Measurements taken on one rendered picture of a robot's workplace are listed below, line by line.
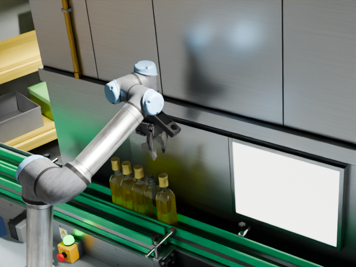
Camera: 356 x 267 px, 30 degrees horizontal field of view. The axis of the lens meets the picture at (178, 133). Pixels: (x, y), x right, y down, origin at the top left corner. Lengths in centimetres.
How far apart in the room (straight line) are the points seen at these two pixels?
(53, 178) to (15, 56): 268
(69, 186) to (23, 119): 277
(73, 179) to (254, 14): 75
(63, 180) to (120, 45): 69
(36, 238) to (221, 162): 71
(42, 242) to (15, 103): 299
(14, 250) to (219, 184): 95
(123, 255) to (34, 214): 55
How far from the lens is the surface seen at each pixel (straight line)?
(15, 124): 474
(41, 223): 219
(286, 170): 228
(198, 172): 251
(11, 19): 532
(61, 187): 202
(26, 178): 212
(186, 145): 247
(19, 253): 289
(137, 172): 251
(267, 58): 214
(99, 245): 268
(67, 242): 273
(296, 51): 208
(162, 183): 244
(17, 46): 481
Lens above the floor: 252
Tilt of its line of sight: 30 degrees down
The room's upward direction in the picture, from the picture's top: 6 degrees counter-clockwise
